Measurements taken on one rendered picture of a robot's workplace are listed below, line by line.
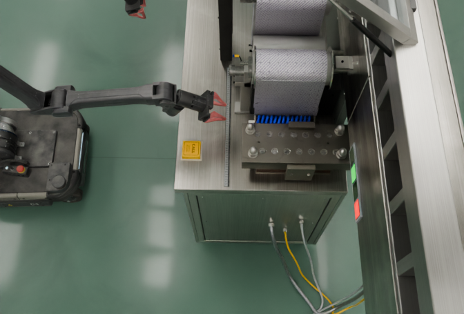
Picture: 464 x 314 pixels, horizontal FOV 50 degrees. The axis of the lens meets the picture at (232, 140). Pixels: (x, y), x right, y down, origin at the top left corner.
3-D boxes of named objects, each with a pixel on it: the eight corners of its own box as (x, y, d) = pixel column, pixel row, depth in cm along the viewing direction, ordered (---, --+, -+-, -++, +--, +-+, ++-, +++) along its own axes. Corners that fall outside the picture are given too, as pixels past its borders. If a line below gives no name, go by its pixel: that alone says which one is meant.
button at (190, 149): (183, 143, 197) (182, 140, 194) (201, 143, 196) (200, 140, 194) (182, 159, 193) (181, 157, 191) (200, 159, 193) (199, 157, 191)
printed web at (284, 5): (251, 50, 216) (257, -39, 170) (306, 50, 215) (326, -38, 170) (251, 129, 199) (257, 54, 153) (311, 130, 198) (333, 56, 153)
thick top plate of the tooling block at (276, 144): (242, 130, 191) (242, 123, 186) (346, 132, 191) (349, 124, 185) (241, 168, 184) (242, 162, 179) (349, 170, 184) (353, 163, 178)
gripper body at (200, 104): (201, 121, 183) (184, 116, 179) (203, 98, 187) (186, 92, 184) (210, 114, 178) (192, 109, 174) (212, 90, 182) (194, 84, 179)
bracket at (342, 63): (334, 58, 169) (335, 54, 167) (351, 58, 169) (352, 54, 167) (335, 70, 167) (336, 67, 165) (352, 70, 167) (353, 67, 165)
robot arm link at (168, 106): (161, 101, 170) (162, 80, 173) (148, 115, 179) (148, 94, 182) (192, 110, 176) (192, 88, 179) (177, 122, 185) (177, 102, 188)
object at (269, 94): (253, 106, 183) (255, 79, 166) (317, 108, 183) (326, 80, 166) (253, 108, 183) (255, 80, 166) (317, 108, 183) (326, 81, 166)
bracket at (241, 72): (233, 103, 204) (233, 60, 177) (249, 103, 204) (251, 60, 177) (233, 114, 202) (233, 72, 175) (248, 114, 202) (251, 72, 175)
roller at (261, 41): (252, 47, 190) (253, 27, 179) (319, 49, 190) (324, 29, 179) (252, 74, 185) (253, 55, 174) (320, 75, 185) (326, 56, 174)
